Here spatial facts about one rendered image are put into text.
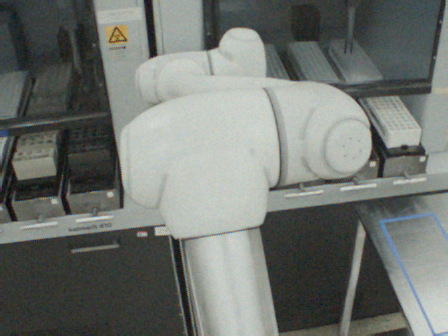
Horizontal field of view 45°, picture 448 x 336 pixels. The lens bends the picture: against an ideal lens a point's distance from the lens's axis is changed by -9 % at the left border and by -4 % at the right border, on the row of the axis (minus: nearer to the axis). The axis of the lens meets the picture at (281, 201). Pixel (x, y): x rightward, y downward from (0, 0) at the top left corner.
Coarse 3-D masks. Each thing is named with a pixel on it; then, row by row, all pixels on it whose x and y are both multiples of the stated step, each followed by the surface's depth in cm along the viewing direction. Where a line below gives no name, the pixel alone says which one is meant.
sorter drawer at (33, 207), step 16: (64, 144) 156; (64, 160) 151; (64, 176) 147; (16, 192) 138; (32, 192) 138; (48, 192) 138; (64, 192) 145; (16, 208) 138; (32, 208) 139; (48, 208) 140; (32, 224) 138; (48, 224) 138
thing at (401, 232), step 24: (360, 216) 134; (384, 216) 134; (408, 216) 134; (432, 216) 134; (360, 240) 141; (384, 240) 128; (408, 240) 128; (432, 240) 128; (384, 264) 122; (408, 264) 122; (432, 264) 122; (408, 288) 117; (432, 288) 117; (408, 312) 112; (432, 312) 112
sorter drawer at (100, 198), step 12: (96, 180) 143; (108, 180) 142; (72, 192) 139; (84, 192) 140; (96, 192) 140; (108, 192) 141; (72, 204) 141; (84, 204) 142; (96, 204) 143; (108, 204) 144; (96, 216) 141; (108, 216) 141
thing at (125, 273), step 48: (96, 0) 117; (144, 0) 131; (144, 48) 127; (0, 240) 144; (48, 240) 147; (96, 240) 152; (144, 240) 155; (0, 288) 155; (48, 288) 159; (96, 288) 163; (144, 288) 167
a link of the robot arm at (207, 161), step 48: (192, 96) 69; (240, 96) 68; (144, 144) 64; (192, 144) 64; (240, 144) 66; (144, 192) 66; (192, 192) 65; (240, 192) 66; (192, 240) 67; (240, 240) 67; (192, 288) 68; (240, 288) 66
